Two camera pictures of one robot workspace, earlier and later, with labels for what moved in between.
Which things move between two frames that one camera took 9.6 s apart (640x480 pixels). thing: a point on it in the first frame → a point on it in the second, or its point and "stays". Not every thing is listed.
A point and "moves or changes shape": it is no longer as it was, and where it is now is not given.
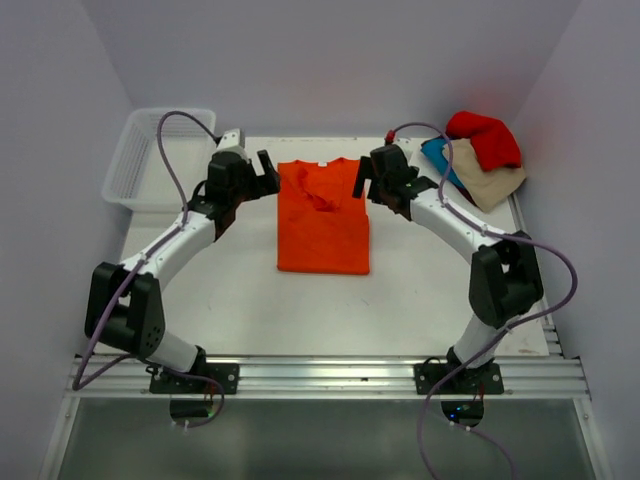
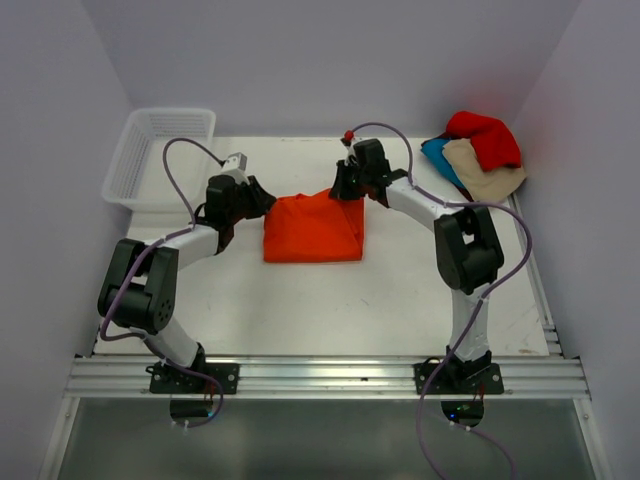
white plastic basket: x=138 y=177 stays
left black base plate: x=162 y=382 stays
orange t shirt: x=321 y=226 moves or changes shape
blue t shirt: x=434 y=148 stays
